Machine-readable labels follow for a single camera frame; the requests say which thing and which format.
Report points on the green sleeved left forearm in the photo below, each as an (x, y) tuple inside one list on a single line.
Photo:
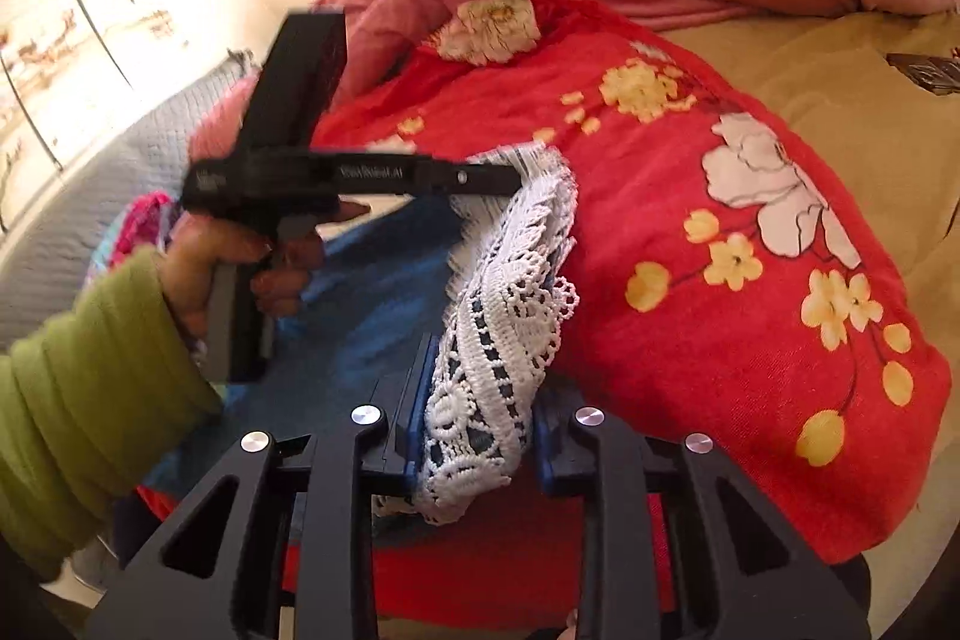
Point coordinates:
[(90, 403)]

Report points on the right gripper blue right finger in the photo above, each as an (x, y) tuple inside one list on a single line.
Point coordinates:
[(549, 416)]

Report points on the tree painting wall art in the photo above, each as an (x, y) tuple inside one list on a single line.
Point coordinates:
[(74, 73)]

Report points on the grey quilted headboard cover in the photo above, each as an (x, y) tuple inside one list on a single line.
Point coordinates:
[(45, 268)]

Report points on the beige bed sheet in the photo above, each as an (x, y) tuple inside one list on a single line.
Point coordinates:
[(895, 147)]

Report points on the red floral blanket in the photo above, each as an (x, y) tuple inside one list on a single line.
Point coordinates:
[(726, 278)]

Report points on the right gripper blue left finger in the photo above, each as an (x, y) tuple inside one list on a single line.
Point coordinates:
[(415, 410)]

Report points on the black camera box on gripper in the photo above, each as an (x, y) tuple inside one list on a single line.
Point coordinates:
[(297, 82)]

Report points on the blue denim pants lace hem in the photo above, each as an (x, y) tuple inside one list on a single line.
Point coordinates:
[(480, 274)]

